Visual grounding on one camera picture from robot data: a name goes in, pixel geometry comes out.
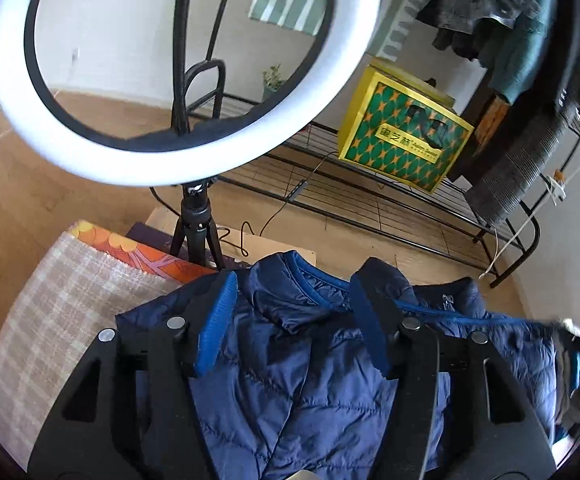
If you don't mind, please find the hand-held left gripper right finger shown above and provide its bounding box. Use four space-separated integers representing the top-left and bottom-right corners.
349 271 557 480

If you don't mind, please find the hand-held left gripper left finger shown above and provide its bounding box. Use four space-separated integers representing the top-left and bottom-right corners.
27 269 239 480

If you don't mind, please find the navy puffer jacket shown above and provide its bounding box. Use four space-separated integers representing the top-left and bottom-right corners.
114 250 558 480

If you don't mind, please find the black metal clothes rack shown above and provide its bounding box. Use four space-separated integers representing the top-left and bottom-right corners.
185 0 580 288

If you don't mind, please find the light wooden board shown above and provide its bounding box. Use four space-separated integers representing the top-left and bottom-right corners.
144 205 317 268

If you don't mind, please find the black tripod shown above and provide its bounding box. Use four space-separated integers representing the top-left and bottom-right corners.
170 182 225 271

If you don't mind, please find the beige checked blanket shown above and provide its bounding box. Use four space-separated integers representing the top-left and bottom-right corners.
0 232 191 461

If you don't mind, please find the grey plaid coat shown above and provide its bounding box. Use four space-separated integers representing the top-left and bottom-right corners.
462 100 580 228

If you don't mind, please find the yellow and green box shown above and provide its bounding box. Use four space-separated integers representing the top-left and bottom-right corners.
337 60 475 195

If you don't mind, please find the orange scarf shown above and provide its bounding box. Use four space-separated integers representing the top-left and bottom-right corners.
472 95 508 148

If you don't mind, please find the small potted plant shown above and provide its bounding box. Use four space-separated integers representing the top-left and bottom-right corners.
261 64 288 103

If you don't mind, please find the black phone holder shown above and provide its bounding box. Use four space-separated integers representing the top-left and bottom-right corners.
162 0 225 136

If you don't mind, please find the black coat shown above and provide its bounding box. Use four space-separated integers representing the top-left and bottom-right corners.
450 0 580 191

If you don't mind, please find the teal knit sweater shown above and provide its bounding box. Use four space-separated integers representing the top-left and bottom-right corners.
487 0 558 106

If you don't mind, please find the green striped white cloth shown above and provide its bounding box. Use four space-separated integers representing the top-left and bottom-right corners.
247 0 451 58

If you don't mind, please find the blue denim jacket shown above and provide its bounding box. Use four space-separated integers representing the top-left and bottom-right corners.
415 0 543 68

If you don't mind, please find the thin white charging cable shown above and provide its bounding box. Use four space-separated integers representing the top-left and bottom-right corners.
477 145 580 281

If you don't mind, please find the black ring light cable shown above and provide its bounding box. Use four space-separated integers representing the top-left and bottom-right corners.
220 147 341 261

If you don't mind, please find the white ring light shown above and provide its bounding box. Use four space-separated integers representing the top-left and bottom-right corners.
0 0 383 188

